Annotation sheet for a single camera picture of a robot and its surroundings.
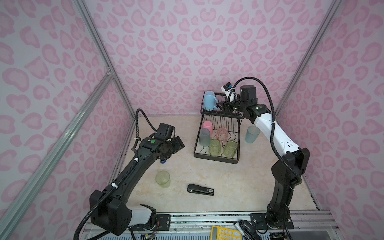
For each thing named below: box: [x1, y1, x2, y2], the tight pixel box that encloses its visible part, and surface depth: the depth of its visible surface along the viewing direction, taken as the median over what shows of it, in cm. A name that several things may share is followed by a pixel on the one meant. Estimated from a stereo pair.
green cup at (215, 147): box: [208, 139, 221, 156], surface depth 94 cm
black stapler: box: [187, 183, 215, 196], surface depth 82 cm
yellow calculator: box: [210, 225, 242, 240], surface depth 70 cm
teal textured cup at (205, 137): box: [199, 128, 211, 147], surface depth 97 cm
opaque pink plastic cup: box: [202, 120, 213, 136], surface depth 100 cm
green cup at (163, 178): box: [155, 170, 171, 189], surface depth 82 cm
